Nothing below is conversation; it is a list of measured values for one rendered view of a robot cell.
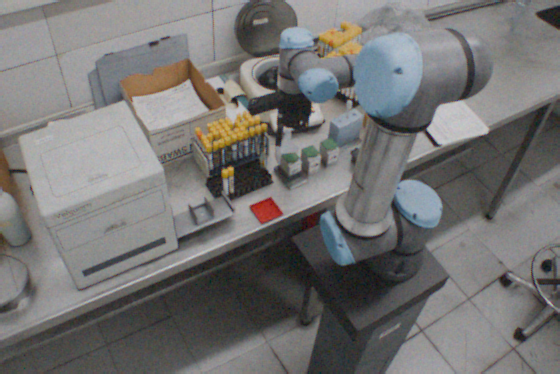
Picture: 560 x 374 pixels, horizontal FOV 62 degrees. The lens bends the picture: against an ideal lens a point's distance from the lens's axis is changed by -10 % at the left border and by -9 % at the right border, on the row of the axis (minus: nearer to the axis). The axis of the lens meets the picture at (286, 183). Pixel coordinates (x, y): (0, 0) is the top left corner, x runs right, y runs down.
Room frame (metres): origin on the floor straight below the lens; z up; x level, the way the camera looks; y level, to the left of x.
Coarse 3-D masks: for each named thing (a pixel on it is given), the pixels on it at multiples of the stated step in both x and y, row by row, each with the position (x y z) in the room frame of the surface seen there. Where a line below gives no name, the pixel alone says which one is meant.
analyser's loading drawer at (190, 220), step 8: (216, 200) 0.86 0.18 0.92; (224, 200) 0.86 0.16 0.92; (192, 208) 0.81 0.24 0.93; (200, 208) 0.83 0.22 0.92; (208, 208) 0.82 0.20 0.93; (216, 208) 0.83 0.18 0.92; (224, 208) 0.84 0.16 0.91; (232, 208) 0.83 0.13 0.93; (176, 216) 0.80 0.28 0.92; (184, 216) 0.80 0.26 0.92; (192, 216) 0.80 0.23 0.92; (200, 216) 0.80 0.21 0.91; (208, 216) 0.81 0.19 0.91; (216, 216) 0.81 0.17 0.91; (224, 216) 0.81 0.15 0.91; (176, 224) 0.77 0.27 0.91; (184, 224) 0.77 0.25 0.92; (192, 224) 0.77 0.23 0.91; (200, 224) 0.77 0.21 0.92; (208, 224) 0.78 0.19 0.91; (184, 232) 0.75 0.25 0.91
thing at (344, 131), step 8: (352, 112) 1.20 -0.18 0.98; (336, 120) 1.15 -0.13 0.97; (344, 120) 1.16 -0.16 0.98; (352, 120) 1.16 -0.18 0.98; (360, 120) 1.18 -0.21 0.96; (336, 128) 1.13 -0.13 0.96; (344, 128) 1.14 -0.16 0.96; (352, 128) 1.16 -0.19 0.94; (360, 128) 1.19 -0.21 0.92; (328, 136) 1.15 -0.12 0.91; (336, 136) 1.13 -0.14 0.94; (344, 136) 1.14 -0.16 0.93; (352, 136) 1.17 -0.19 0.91; (344, 144) 1.15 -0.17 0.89; (352, 144) 1.15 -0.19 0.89
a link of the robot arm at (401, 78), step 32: (416, 32) 0.65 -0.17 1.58; (448, 32) 0.66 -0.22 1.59; (384, 64) 0.59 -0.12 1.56; (416, 64) 0.58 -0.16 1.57; (448, 64) 0.60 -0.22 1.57; (384, 96) 0.56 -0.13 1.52; (416, 96) 0.56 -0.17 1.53; (448, 96) 0.59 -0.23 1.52; (384, 128) 0.58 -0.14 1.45; (416, 128) 0.58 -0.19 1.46; (384, 160) 0.59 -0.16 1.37; (352, 192) 0.62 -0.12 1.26; (384, 192) 0.60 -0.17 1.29; (352, 224) 0.60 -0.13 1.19; (384, 224) 0.61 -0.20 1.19; (352, 256) 0.58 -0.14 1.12
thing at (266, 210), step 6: (270, 198) 0.91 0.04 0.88; (252, 204) 0.88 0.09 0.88; (258, 204) 0.89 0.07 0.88; (264, 204) 0.89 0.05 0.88; (270, 204) 0.89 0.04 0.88; (276, 204) 0.89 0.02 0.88; (252, 210) 0.87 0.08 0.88; (258, 210) 0.87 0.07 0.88; (264, 210) 0.87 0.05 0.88; (270, 210) 0.87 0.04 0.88; (276, 210) 0.88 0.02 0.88; (258, 216) 0.85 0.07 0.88; (264, 216) 0.85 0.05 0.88; (270, 216) 0.85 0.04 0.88; (276, 216) 0.85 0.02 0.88; (264, 222) 0.83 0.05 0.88
